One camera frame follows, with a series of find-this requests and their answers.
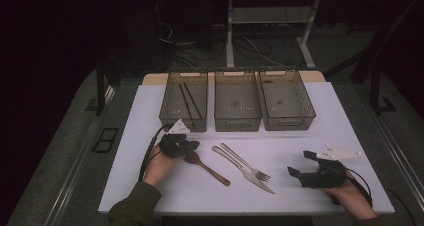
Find black floor cables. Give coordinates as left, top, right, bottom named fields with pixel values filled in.
left=166, top=34, right=288, bottom=69

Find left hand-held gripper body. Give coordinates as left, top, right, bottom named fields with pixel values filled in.
left=158, top=118, right=192, bottom=159

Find grey cable loop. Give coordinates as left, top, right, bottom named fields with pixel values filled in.
left=157, top=20, right=198, bottom=47

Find smoky clear plastic bin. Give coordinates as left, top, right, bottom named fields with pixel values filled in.
left=258, top=67, right=317, bottom=132
left=213, top=69, right=263, bottom=133
left=158, top=70, right=209, bottom=133

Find steel table knife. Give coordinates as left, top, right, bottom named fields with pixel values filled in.
left=211, top=145, right=276, bottom=195

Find white metal desk frame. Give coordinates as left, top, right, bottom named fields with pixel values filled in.
left=225, top=0, right=323, bottom=70

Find white floor cable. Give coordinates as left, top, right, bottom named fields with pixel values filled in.
left=246, top=35, right=285, bottom=68

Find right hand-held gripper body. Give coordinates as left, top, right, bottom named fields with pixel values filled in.
left=298, top=144, right=363, bottom=190

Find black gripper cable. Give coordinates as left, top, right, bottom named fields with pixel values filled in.
left=138, top=124, right=174, bottom=184
left=344, top=167, right=374, bottom=208

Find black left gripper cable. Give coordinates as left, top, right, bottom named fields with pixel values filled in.
left=138, top=124, right=174, bottom=184

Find black chopstick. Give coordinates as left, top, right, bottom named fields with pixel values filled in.
left=183, top=82, right=204, bottom=120
left=178, top=83, right=194, bottom=120

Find person's right hand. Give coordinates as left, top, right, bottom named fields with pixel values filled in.
left=320, top=170, right=380, bottom=221

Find steel fork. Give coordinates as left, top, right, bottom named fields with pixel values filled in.
left=219, top=142, right=272, bottom=182

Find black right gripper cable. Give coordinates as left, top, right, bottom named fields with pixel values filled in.
left=344, top=167, right=374, bottom=208

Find dark metal stand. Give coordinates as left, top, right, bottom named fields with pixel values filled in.
left=369, top=60, right=398, bottom=116
left=95, top=64, right=117, bottom=117

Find person's left hand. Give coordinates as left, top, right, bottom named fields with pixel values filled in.
left=143, top=145, right=186, bottom=188

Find brown wooden spoon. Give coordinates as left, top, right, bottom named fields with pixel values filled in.
left=183, top=151, right=232, bottom=187

